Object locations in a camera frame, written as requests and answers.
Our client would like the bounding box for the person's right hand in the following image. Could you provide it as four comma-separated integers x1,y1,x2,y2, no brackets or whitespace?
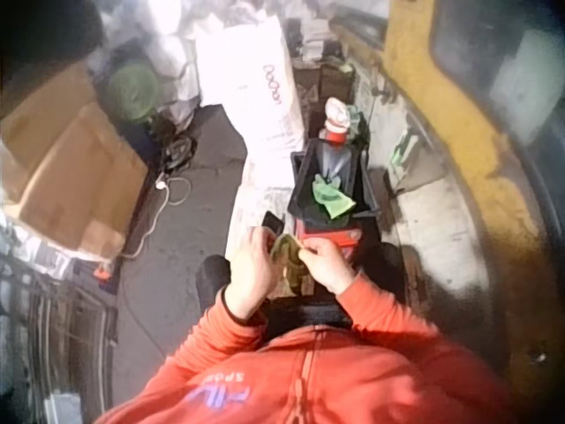
298,239,358,297

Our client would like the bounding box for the white printed sack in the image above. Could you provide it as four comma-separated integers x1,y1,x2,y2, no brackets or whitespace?
193,11,306,186

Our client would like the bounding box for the plastic bottle with red cap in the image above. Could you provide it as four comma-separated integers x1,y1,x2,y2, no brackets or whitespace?
318,97,359,178

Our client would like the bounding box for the black plastic bin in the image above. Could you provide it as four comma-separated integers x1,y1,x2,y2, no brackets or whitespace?
286,137,381,223

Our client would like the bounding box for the black phone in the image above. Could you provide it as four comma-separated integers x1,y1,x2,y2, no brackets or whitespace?
261,210,286,238

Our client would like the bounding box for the olive green cloth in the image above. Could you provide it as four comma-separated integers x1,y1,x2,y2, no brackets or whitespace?
269,232,315,298

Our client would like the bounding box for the light green cloth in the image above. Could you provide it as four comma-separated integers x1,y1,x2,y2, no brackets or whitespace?
311,173,358,220

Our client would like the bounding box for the white cable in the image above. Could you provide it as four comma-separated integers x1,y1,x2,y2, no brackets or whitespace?
119,171,192,261

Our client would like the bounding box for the heap of white plastic bags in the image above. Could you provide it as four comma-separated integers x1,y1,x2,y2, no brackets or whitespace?
87,0,248,129

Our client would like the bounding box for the red plastic crate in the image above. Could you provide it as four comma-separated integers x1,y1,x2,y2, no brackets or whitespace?
294,216,364,261

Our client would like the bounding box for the brown cardboard box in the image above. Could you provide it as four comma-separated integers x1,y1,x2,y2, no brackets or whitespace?
0,59,149,262

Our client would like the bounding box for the green and white packet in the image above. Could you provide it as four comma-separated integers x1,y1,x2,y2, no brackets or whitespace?
389,126,419,178

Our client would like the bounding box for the green round bundle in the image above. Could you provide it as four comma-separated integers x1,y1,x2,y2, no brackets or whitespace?
105,62,161,124

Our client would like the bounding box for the dark box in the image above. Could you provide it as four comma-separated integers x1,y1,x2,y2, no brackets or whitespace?
317,62,357,105

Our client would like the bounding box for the metal wire rack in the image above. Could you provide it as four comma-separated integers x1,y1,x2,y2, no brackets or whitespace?
0,251,120,424

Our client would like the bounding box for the person's left hand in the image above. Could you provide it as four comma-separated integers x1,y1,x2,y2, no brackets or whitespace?
224,227,284,320

